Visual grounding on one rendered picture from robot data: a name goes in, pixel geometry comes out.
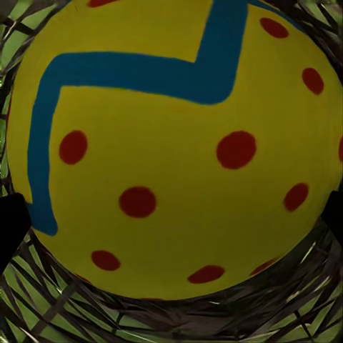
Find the wicker basket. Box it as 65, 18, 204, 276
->
0, 0, 343, 343

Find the easter egg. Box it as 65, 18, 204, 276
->
6, 0, 343, 301

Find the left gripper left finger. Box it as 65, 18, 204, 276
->
0, 193, 31, 277

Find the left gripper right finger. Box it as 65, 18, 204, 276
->
321, 191, 343, 248

